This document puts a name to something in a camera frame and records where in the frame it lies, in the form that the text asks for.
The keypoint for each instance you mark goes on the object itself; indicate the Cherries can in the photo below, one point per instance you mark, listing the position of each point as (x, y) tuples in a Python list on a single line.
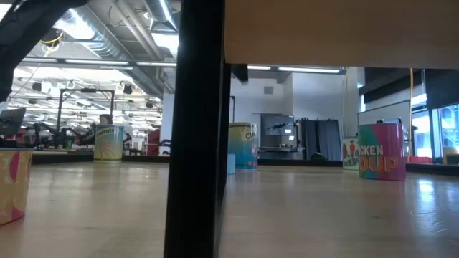
[(244, 147)]

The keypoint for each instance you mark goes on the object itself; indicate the small light blue can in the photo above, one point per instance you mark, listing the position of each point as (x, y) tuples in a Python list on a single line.
[(231, 165)]

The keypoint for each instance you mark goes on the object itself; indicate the Carrots can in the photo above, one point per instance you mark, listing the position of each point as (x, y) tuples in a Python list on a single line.
[(107, 147)]

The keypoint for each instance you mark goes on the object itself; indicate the yellow and pink can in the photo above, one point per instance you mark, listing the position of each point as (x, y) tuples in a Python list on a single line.
[(14, 186)]

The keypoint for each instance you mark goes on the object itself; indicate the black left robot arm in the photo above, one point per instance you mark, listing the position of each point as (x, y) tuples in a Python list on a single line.
[(21, 32)]

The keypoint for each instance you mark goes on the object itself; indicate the black shelf side panel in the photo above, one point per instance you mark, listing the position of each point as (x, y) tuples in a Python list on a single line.
[(195, 143)]

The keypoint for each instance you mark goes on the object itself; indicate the dark desk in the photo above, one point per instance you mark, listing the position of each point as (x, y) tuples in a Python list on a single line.
[(279, 152)]

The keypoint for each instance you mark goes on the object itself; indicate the black ceiling box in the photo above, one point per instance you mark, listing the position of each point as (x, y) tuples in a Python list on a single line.
[(240, 71)]

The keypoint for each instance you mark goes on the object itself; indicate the black dome-shaped object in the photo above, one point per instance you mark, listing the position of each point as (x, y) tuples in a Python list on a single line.
[(318, 156)]

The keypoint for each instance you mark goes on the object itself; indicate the dark grey curtain partition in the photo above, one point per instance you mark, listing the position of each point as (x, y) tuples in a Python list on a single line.
[(322, 139)]

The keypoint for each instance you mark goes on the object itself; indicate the long ceiling light strip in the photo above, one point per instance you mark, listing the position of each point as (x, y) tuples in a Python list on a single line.
[(308, 69), (97, 62)]

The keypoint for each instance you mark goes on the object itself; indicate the person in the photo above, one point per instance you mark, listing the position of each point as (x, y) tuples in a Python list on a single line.
[(106, 119)]

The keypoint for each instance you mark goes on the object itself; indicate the black background robot arms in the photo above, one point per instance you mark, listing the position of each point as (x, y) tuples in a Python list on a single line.
[(61, 136)]

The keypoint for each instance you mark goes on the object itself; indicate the red low object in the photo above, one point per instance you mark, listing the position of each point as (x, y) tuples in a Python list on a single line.
[(419, 160)]

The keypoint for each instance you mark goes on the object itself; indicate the black round ceiling device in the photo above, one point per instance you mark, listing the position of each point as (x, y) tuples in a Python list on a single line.
[(51, 36)]

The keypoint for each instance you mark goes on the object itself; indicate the black roller blind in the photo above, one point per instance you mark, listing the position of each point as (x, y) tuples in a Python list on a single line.
[(443, 87)]

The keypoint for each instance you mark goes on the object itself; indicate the dark computer monitor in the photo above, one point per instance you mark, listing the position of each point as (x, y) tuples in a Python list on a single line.
[(12, 121)]

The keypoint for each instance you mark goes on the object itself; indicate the large glass window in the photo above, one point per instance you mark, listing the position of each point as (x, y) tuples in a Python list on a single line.
[(448, 129)]

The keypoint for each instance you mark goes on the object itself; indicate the yellow object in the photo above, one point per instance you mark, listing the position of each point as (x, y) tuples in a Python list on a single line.
[(450, 152)]

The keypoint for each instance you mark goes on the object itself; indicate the grey wall vent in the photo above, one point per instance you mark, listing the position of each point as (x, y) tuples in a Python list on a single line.
[(268, 90)]

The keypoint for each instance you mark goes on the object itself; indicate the silver spiral ceiling duct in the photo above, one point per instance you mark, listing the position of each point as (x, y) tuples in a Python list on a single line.
[(161, 12), (104, 43)]

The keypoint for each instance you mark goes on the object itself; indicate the black metal frame rig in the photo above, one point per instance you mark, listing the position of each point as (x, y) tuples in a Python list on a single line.
[(86, 90)]

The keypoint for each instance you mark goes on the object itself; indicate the black aluminium table frame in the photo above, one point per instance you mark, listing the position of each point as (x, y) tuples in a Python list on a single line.
[(64, 158)]

